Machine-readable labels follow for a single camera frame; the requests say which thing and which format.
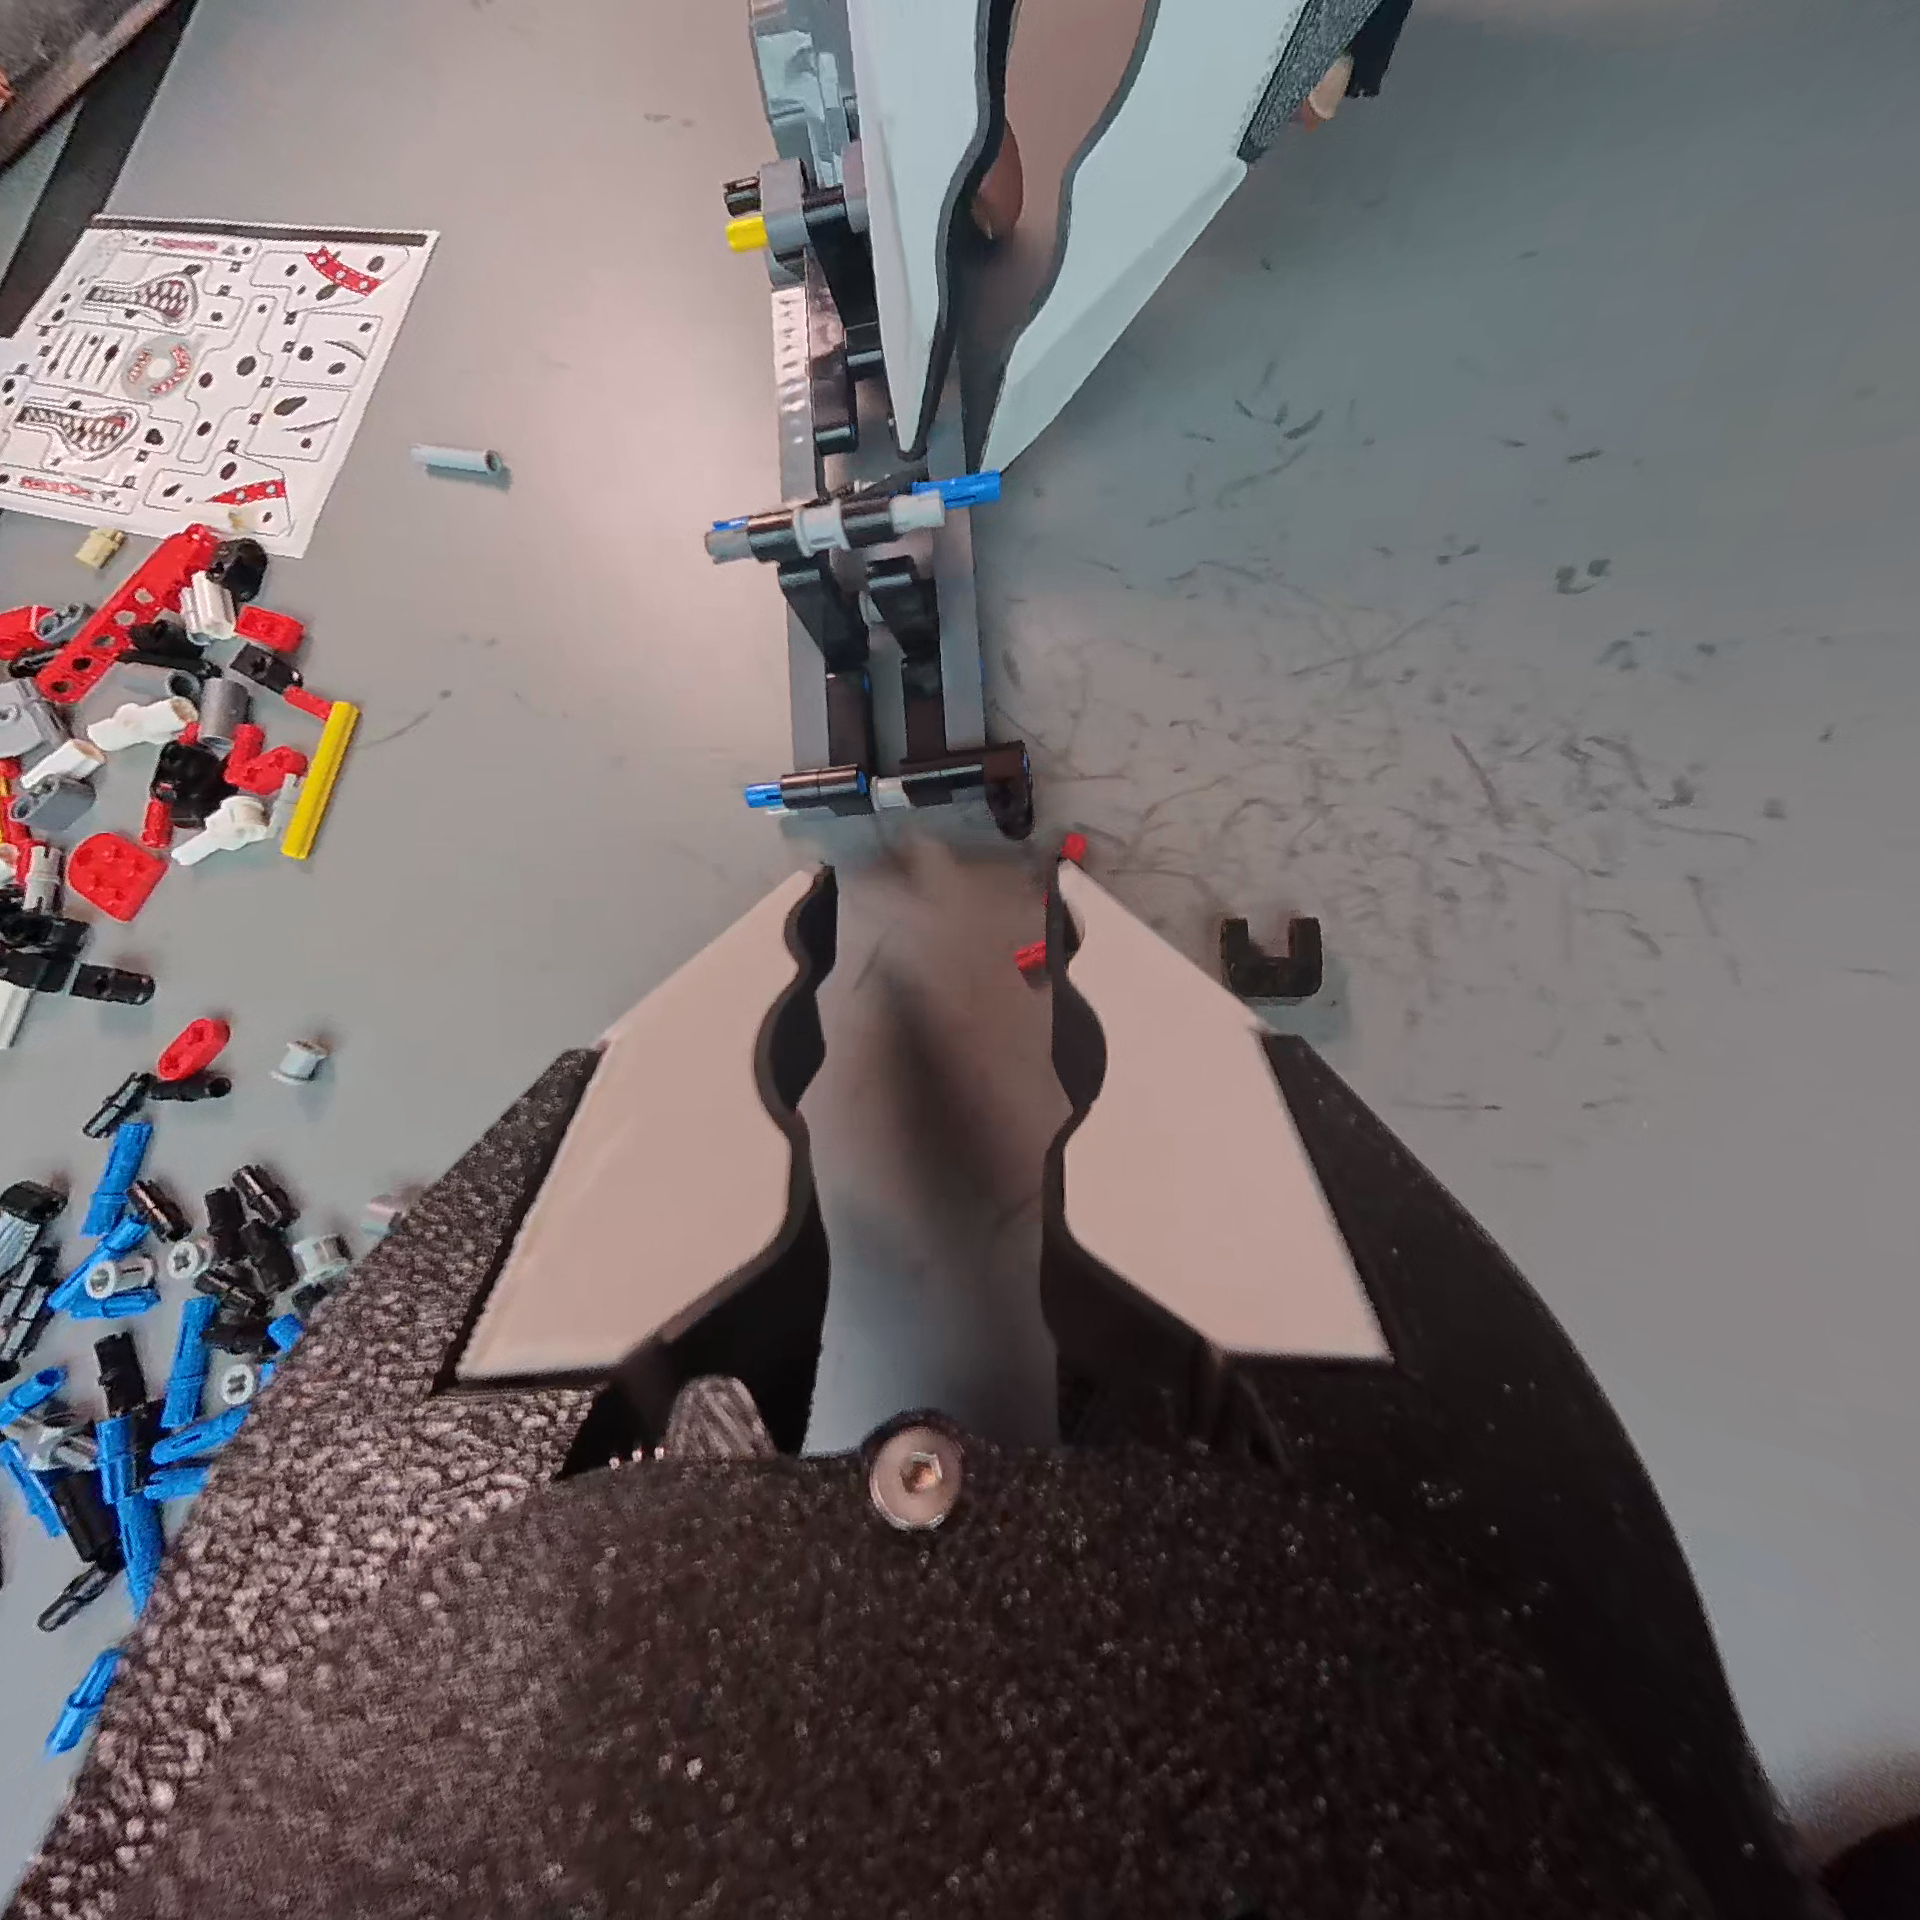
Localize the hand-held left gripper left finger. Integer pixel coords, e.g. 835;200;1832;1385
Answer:
449;862;840;1483

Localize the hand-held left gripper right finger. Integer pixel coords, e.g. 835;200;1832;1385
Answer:
1041;862;1394;1470

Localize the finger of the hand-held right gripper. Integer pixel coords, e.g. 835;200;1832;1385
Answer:
976;0;1301;473
843;0;1002;461

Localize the toy brick chassis model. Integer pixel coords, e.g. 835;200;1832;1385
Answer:
704;0;1037;842

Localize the grey desk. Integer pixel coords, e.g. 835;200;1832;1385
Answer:
0;0;1920;1833

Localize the person's right hand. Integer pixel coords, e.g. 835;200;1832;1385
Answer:
971;0;1161;244

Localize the white sticker sheet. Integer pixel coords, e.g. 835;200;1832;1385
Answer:
0;214;441;560

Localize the toy truck set box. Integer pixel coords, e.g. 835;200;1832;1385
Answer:
0;0;201;166

